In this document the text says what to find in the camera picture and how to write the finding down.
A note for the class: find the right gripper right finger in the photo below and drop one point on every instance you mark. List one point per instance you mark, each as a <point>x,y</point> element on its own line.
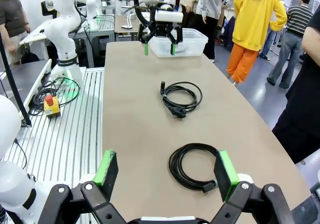
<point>225,174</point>

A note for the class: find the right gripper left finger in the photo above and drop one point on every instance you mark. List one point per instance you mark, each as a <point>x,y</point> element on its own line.
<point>110,174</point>

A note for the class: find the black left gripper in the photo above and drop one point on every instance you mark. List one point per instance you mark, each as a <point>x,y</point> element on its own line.
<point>162,29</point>

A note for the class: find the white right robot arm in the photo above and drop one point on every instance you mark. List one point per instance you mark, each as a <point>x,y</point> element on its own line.
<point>15,184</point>

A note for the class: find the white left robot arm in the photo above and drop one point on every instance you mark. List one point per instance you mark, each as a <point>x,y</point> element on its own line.
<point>65,26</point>

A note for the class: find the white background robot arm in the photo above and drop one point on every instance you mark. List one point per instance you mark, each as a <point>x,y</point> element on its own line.
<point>92,6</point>

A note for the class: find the translucent plastic storage container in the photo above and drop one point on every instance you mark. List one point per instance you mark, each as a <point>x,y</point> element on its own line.
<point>192,41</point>

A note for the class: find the aluminium slotted base platform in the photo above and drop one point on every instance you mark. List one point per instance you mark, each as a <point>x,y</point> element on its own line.
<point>75,134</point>

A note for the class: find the mannequin in beige jacket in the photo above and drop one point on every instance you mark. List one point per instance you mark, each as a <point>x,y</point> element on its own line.
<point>188,1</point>

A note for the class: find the mannequin in grey coat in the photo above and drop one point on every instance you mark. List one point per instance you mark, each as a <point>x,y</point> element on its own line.
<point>212,9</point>

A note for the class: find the orange pants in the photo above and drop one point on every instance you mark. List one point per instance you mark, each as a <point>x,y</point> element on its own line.
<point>241,61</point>

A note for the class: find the yellow emergency stop button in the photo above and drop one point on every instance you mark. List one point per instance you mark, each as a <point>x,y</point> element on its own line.
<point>51,107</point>

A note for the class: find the yellow hoodie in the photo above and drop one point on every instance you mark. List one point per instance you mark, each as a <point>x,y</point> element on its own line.
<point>257,16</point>

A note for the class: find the person in black t-shirt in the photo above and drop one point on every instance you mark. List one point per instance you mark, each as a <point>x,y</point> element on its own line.
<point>305,96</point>

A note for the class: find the person in striped shirt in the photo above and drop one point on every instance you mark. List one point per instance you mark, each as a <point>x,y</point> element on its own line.
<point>292,39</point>

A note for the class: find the person in brown t-shirt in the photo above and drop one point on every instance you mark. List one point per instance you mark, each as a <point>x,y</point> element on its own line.
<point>13,16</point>

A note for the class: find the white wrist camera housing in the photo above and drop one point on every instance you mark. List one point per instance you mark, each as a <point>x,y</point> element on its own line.
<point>168,16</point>

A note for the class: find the black camera pole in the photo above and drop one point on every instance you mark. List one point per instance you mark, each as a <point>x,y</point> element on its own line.
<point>15,89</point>

